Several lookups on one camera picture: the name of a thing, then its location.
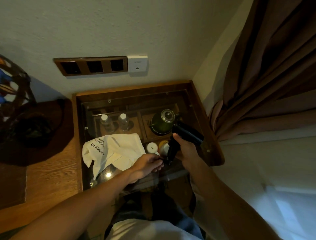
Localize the person's right hand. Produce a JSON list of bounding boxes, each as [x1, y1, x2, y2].
[[172, 133, 199, 171]]

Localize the person's left hand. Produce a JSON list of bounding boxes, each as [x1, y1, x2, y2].
[[128, 153, 164, 185]]

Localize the black hair dryer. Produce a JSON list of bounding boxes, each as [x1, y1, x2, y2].
[[167, 120, 205, 165]]

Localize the white drawstring cloth bag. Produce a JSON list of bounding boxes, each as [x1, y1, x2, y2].
[[82, 133, 146, 181]]

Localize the person's left forearm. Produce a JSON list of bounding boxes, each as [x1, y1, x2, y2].
[[10, 169, 135, 240]]

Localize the person's dark jeans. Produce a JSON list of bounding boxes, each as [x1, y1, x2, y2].
[[108, 183, 205, 238]]

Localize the white mug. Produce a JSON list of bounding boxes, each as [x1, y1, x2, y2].
[[145, 142, 158, 155], [159, 141, 171, 155]]

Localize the green kettle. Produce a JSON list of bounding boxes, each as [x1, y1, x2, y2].
[[149, 108, 181, 136]]

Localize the clear water bottle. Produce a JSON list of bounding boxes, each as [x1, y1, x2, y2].
[[100, 114, 115, 133], [118, 113, 131, 132]]

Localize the wooden glass-top cabinet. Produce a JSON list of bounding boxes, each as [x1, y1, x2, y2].
[[71, 79, 225, 193]]

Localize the wooden desk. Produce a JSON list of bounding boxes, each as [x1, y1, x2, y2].
[[0, 99, 83, 234]]

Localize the brown curtain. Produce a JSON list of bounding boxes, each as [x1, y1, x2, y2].
[[208, 0, 316, 143]]

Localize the stained glass table lamp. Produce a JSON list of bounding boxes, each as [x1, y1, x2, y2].
[[0, 54, 54, 149]]

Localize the white wall socket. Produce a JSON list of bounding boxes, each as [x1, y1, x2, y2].
[[127, 55, 148, 73]]

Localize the bronze triple wall socket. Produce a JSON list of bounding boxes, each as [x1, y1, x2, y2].
[[53, 56, 128, 76]]

